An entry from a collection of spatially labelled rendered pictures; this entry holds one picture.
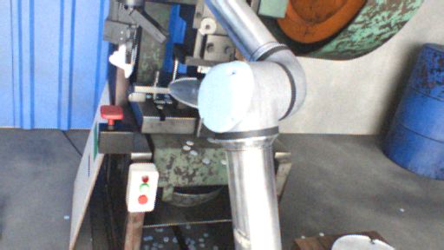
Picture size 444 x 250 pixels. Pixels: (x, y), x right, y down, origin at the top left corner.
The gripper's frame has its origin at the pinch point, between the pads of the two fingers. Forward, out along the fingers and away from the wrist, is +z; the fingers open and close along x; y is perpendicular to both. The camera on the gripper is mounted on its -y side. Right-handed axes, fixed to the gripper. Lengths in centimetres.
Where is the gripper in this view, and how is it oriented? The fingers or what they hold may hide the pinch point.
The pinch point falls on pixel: (129, 73)
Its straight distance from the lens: 110.2
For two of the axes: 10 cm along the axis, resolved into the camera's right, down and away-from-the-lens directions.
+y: -9.8, -2.0, -0.8
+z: -2.1, 8.8, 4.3
